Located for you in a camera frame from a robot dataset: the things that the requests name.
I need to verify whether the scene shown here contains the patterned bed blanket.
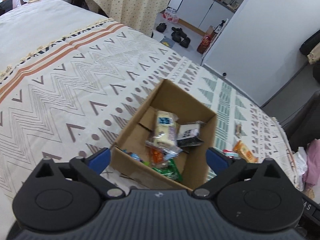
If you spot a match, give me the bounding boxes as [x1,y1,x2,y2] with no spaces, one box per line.
[0,17,300,196]

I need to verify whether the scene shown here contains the white bed sheet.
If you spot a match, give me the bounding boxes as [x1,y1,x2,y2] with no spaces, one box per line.
[0,0,110,80]

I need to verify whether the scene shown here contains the black clothes on chair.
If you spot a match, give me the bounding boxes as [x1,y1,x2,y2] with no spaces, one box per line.
[0,0,14,15]

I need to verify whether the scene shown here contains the large red drink bottle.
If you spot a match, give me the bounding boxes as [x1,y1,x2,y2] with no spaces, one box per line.
[197,35,213,54]

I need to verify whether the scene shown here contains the blue candy packet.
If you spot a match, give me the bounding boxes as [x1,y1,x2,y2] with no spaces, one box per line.
[121,149,143,162]

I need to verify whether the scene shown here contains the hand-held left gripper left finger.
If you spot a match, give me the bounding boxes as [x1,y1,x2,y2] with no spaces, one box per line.
[33,147,126,200]

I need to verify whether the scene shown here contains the white plastic bag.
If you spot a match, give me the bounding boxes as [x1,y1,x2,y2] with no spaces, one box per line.
[291,147,307,183]

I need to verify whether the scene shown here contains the white milk snack packet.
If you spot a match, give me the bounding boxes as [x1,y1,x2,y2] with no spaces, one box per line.
[145,110,183,158]

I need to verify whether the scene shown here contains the black and white snack packet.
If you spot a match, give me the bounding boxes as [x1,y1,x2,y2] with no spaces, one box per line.
[177,121,205,147]

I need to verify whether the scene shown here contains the small orange snack packet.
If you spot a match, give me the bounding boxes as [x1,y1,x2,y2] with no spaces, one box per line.
[149,148,164,164]

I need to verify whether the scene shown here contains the pink cloth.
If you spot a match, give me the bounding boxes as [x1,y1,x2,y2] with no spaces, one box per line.
[301,139,320,189]

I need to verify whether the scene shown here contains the hanging beige jacket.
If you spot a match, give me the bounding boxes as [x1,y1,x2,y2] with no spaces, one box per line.
[307,47,320,64]

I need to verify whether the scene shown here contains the white kitchen cabinet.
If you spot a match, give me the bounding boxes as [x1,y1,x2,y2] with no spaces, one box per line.
[167,0,238,34]

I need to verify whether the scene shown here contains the dark green snack packet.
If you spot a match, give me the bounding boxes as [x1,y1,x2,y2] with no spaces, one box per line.
[152,159,183,182]

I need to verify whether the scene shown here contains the orange bread packet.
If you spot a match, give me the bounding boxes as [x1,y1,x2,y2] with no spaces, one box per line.
[234,141,259,163]

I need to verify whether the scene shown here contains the pink pack of water bottles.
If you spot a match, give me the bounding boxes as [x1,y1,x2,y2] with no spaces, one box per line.
[162,8,179,23]

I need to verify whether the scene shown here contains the round table with dotted cloth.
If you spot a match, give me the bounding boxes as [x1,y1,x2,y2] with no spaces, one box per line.
[81,0,170,37]

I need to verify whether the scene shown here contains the brown cardboard box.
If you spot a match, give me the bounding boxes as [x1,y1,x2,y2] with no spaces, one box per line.
[110,79,217,190]

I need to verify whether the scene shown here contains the hanging black jacket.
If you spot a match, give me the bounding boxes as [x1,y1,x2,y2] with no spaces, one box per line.
[300,30,320,55]

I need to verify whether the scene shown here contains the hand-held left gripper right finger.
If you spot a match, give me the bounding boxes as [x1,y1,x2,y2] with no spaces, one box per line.
[191,147,288,200]

